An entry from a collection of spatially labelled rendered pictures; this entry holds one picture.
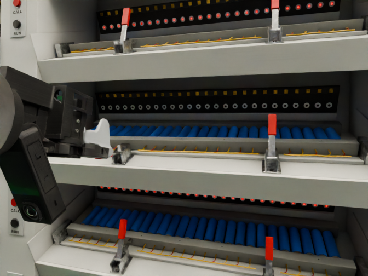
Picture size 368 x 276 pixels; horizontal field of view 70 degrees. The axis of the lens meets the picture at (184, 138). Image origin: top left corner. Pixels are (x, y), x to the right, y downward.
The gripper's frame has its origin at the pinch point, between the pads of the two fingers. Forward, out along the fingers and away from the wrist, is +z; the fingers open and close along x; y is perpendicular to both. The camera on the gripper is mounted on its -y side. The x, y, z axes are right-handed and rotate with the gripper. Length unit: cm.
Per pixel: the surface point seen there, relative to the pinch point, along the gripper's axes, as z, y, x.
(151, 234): 14.3, -14.9, -4.1
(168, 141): 9.8, 3.8, -7.8
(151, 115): 19.5, 10.9, 0.3
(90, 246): 12.0, -18.3, 8.4
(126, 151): 6.0, 1.2, -1.1
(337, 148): 10.8, 3.5, -37.2
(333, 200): 6.5, -4.6, -35.5
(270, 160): 5.9, 0.8, -26.4
